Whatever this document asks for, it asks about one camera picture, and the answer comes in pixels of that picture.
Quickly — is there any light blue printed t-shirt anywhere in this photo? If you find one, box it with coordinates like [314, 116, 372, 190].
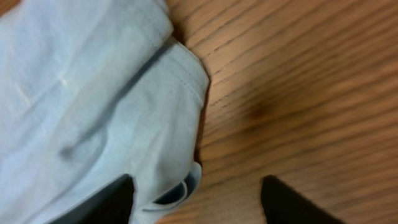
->
[1, 0, 209, 223]

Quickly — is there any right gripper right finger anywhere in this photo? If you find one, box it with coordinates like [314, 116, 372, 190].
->
[261, 175, 343, 224]

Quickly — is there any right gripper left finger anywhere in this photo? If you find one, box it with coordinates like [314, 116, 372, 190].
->
[50, 174, 135, 224]

